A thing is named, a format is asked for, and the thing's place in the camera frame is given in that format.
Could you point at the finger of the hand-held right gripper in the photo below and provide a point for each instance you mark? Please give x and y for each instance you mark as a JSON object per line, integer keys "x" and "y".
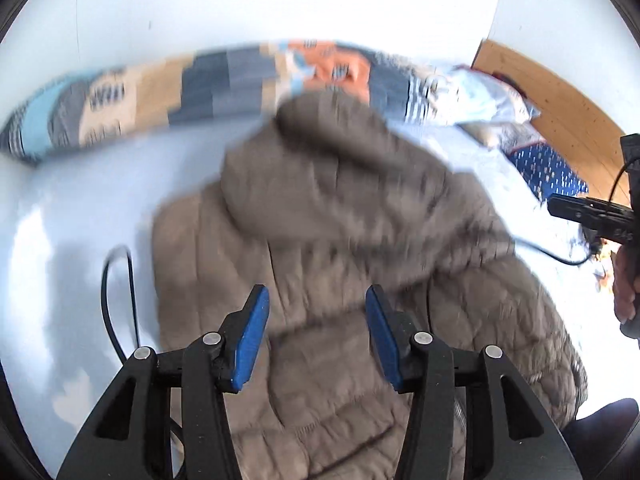
{"x": 590, "y": 212}

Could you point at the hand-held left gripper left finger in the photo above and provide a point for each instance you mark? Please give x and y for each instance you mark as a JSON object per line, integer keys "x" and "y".
{"x": 250, "y": 340}

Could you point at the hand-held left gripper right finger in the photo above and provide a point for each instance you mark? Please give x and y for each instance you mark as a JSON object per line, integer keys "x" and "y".
{"x": 385, "y": 340}

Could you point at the brown puffer jacket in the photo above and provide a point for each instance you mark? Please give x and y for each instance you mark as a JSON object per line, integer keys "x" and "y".
{"x": 325, "y": 210}

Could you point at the person's right hand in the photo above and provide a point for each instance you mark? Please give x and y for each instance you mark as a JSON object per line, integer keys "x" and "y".
{"x": 627, "y": 285}

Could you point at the blue star-print pillow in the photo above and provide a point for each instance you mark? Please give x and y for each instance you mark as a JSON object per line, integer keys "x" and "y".
{"x": 545, "y": 170}

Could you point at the yellow floral cloth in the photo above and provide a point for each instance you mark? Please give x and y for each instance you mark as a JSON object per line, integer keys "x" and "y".
{"x": 605, "y": 275}

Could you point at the wooden headboard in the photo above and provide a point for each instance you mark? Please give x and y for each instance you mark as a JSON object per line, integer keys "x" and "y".
{"x": 560, "y": 110}

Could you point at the small beige pillow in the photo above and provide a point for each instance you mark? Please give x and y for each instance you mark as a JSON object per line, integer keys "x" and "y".
{"x": 500, "y": 132}

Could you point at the light blue bed blanket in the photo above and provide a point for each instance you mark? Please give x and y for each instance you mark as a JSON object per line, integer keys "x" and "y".
{"x": 75, "y": 210}

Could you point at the long patchwork pillow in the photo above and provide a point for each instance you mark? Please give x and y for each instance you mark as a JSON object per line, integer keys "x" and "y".
{"x": 210, "y": 85}

